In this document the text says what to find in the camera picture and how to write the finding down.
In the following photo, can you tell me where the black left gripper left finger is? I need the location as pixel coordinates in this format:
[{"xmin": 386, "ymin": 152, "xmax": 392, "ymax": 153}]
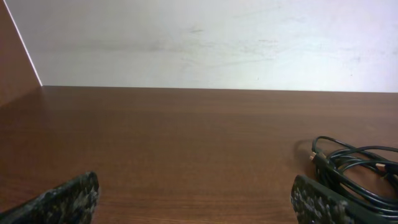
[{"xmin": 1, "ymin": 171, "xmax": 100, "ymax": 224}]

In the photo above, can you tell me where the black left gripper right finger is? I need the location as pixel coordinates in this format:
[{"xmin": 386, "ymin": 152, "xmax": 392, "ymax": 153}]
[{"xmin": 290, "ymin": 175, "xmax": 391, "ymax": 224}]

